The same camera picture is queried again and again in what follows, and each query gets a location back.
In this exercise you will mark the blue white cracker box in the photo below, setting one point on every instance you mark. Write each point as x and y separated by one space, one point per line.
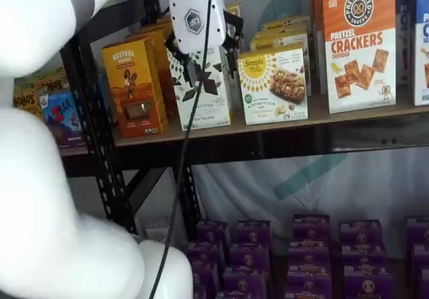
422 64

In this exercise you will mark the orange pretzel crackers box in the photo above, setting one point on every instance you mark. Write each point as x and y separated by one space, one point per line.
358 47
316 10

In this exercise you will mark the blue Z Bar box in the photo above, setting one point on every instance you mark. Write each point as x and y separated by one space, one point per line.
63 119

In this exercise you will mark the white yellow Simple Mills box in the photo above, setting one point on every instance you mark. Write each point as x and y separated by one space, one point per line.
288 20
268 46
285 31
268 106

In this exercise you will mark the orange Revival snack box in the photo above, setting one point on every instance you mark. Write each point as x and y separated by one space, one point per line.
167 77
130 77
157 22

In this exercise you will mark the purple Annie's snack box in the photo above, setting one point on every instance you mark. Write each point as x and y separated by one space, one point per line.
367 284
306 293
244 280
310 252
363 253
239 295
202 275
206 253
425 284
249 257
421 257
360 232
311 228
419 230
214 232
253 233
308 275

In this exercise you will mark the Bobo's snack box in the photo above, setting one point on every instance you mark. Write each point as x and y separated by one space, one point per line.
55 82
28 99

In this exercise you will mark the black metal shelf rack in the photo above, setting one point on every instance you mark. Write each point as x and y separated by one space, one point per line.
100 165

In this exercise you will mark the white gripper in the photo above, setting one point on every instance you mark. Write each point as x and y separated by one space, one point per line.
196 17

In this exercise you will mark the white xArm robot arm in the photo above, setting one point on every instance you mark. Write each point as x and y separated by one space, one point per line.
33 185

